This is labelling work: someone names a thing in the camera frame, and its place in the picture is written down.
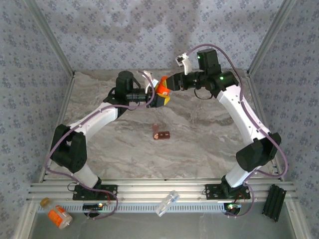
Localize orange pill bottle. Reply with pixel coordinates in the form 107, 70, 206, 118
155, 82, 171, 97

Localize small brown chocolate piece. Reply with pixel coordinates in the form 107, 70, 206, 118
152, 123, 171, 140

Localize clear plastic tube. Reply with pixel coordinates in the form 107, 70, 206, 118
155, 190, 180, 217

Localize small amber bottle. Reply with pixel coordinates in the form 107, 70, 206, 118
39, 197, 52, 209

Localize orange bottle with white cap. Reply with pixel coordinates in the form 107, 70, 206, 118
47, 204, 73, 230

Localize black extrusion piece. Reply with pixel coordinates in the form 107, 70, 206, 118
261, 184, 287, 223

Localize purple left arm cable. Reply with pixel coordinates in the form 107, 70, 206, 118
44, 70, 157, 221

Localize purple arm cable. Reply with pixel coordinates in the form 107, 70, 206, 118
188, 44, 289, 220
44, 70, 157, 221

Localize aluminium corner post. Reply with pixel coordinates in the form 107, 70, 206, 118
245, 0, 299, 77
23, 0, 77, 78

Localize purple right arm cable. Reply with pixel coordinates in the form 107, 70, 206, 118
188, 44, 289, 220

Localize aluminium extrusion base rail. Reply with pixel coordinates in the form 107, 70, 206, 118
26, 177, 299, 202

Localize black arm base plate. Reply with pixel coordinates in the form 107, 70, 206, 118
204, 183, 251, 201
72, 183, 118, 201

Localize grey slotted cable duct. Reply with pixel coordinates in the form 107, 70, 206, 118
37, 202, 226, 215

